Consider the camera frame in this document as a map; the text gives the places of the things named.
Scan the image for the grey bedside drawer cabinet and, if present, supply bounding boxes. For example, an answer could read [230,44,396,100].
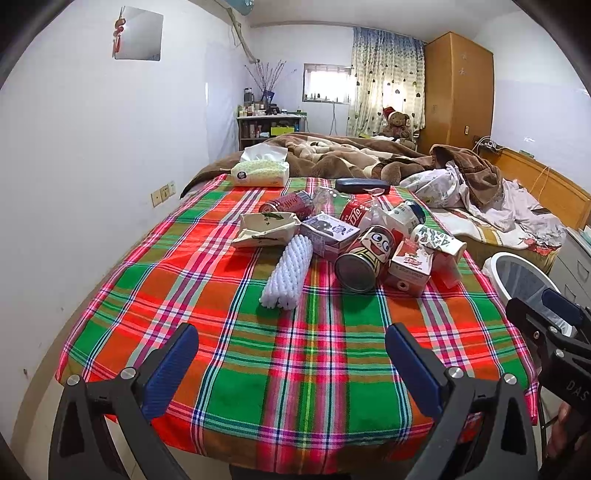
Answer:
[549,227,591,307]

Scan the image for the beige paper bag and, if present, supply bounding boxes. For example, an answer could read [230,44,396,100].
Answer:
[231,212,301,248]

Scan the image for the purple milk carton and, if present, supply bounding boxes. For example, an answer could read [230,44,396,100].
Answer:
[300,213,360,262]

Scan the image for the patterned curtain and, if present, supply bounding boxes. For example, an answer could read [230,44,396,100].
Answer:
[348,27,426,136]

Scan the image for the patterned paper cup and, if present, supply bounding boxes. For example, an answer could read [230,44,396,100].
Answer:
[411,224,467,263]

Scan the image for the white foam fruit net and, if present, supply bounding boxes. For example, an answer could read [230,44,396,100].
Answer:
[259,235,314,310]

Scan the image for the dark blue glasses case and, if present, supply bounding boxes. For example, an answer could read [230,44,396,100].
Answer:
[335,178,391,195]

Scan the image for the cartoon red can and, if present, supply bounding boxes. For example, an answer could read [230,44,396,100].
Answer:
[335,225,403,293]

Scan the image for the wooden wardrobe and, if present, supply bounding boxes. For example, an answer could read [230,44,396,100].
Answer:
[419,32,495,153]

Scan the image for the cola plastic bottle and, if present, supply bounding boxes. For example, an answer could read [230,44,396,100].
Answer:
[312,187,387,230]

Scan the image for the wall mirror panel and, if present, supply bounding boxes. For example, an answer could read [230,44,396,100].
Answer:
[112,6,164,61]

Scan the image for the green tissue pack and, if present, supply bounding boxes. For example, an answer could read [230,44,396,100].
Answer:
[230,143,290,188]

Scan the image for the cluttered shelf unit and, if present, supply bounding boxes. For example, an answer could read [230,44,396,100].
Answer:
[236,110,308,150]

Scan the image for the floral bed mattress sheet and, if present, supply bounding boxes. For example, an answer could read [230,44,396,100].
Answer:
[432,208,558,274]

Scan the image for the window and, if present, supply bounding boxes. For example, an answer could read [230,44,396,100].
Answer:
[303,63,356,104]

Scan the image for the strawberry milk carton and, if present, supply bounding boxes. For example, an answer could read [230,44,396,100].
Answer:
[386,238,434,297]

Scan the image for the pale pink crumpled clothes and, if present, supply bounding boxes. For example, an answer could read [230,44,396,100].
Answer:
[460,179,566,247]

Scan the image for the plaid red green bedsheet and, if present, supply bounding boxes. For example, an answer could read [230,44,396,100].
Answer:
[56,177,538,474]

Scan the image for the person right hand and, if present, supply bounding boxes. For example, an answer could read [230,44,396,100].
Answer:
[546,402,571,458]

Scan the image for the dried branch vase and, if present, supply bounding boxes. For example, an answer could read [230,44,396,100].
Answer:
[245,60,297,106]

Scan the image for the wooden headboard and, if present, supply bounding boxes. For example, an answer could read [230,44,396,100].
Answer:
[479,148,590,230]

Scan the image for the white floral pillow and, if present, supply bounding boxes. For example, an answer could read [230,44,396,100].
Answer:
[400,161,464,209]

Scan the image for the wall power socket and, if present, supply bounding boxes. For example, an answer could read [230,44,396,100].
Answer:
[150,181,176,208]

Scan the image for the teddy bear santa hat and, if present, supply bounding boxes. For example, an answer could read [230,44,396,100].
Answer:
[381,106,413,140]

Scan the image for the white trash bin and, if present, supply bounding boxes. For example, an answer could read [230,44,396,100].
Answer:
[481,251,574,338]

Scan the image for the brown fleece blanket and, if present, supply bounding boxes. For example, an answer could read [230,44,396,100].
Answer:
[181,133,503,207]

